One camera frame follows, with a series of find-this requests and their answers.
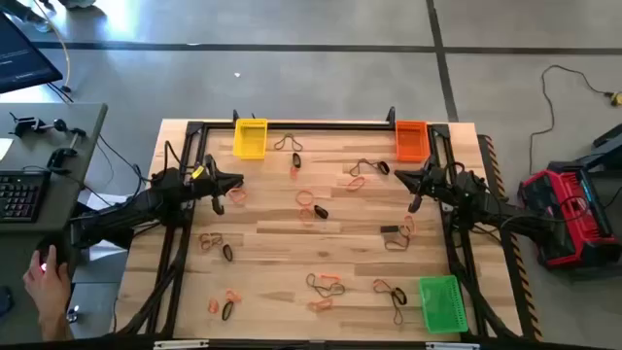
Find black computer monitor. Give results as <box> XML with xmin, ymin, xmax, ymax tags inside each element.
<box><xmin>0</xmin><ymin>9</ymin><xmax>64</xmax><ymax>95</ymax></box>

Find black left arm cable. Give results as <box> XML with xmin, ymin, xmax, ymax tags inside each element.
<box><xmin>162</xmin><ymin>139</ymin><xmax>185</xmax><ymax>172</ymax></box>

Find black floor cable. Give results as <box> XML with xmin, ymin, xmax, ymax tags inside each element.
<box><xmin>528</xmin><ymin>63</ymin><xmax>614</xmax><ymax>176</ymax></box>

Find black desk clamp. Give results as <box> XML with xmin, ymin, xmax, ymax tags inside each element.
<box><xmin>46</xmin><ymin>131</ymin><xmax>83</xmax><ymax>172</ymax></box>
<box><xmin>8</xmin><ymin>112</ymin><xmax>87</xmax><ymax>140</ymax></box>

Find yellow black hazard strip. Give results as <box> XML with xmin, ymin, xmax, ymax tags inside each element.
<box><xmin>478</xmin><ymin>134</ymin><xmax>544</xmax><ymax>341</ymax></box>

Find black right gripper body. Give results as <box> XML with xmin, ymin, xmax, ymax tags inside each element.
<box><xmin>427</xmin><ymin>164</ymin><xmax>463</xmax><ymax>200</ymax></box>

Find black aluminium table frame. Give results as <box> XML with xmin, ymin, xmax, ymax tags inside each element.
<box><xmin>114</xmin><ymin>106</ymin><xmax>524</xmax><ymax>341</ymax></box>

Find green plastic basket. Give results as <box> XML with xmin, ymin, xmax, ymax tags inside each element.
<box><xmin>418</xmin><ymin>274</ymin><xmax>469</xmax><ymax>335</ymax></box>

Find yellow plastic basket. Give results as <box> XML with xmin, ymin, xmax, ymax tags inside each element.
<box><xmin>231</xmin><ymin>118</ymin><xmax>269</xmax><ymax>160</ymax></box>

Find black keyboard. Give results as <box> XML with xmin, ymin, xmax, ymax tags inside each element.
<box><xmin>0</xmin><ymin>169</ymin><xmax>52</xmax><ymax>225</ymax></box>

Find dark blue black case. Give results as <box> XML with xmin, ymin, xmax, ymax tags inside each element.
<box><xmin>546</xmin><ymin>123</ymin><xmax>622</xmax><ymax>171</ymax></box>

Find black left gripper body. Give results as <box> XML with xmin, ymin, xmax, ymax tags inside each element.
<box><xmin>187</xmin><ymin>165</ymin><xmax>220</xmax><ymax>199</ymax></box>

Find person's hand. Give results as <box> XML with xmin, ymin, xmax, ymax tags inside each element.
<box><xmin>22</xmin><ymin>245</ymin><xmax>73</xmax><ymax>322</ymax></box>

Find red black tool case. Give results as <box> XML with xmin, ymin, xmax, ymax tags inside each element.
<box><xmin>517</xmin><ymin>164</ymin><xmax>622</xmax><ymax>271</ymax></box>

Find person's leg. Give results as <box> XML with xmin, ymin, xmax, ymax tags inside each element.
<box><xmin>0</xmin><ymin>0</ymin><xmax>52</xmax><ymax>33</ymax></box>

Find orange plastic basket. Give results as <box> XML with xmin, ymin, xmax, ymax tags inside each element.
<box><xmin>395</xmin><ymin>120</ymin><xmax>432</xmax><ymax>163</ymax></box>

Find yellow cable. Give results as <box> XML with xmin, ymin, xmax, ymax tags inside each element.
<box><xmin>31</xmin><ymin>0</ymin><xmax>73</xmax><ymax>93</ymax></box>

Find silver metal bracket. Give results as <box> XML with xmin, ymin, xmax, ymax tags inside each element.
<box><xmin>153</xmin><ymin>338</ymin><xmax>210</xmax><ymax>350</ymax></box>
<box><xmin>425</xmin><ymin>341</ymin><xmax>481</xmax><ymax>350</ymax></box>

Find grey desk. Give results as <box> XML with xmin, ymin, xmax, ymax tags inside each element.
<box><xmin>0</xmin><ymin>101</ymin><xmax>109</xmax><ymax>344</ymax></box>

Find white papers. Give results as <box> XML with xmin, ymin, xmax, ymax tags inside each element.
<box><xmin>77</xmin><ymin>187</ymin><xmax>142</xmax><ymax>273</ymax></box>

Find person's forearm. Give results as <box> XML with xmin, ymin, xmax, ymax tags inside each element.
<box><xmin>37</xmin><ymin>313</ymin><xmax>74</xmax><ymax>342</ymax></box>

